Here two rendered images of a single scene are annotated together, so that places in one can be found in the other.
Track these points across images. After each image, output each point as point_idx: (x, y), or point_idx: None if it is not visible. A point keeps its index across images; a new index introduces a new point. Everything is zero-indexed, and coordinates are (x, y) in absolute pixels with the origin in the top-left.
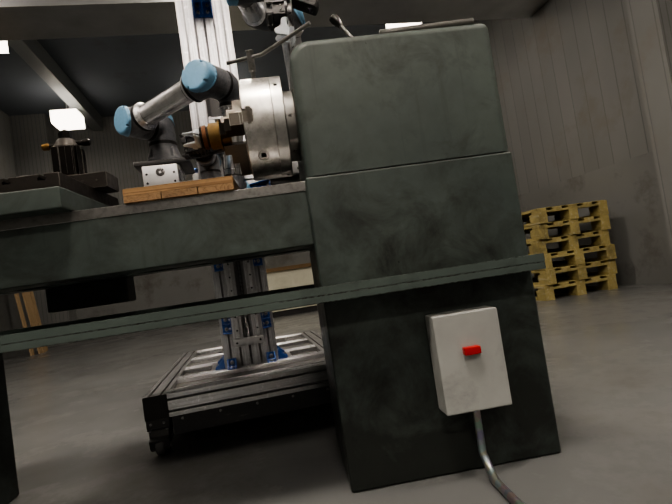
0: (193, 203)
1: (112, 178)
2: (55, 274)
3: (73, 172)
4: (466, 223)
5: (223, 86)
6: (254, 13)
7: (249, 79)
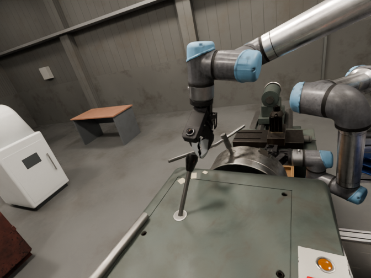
0: None
1: (275, 140)
2: None
3: (269, 129)
4: None
5: (312, 113)
6: (317, 38)
7: (222, 154)
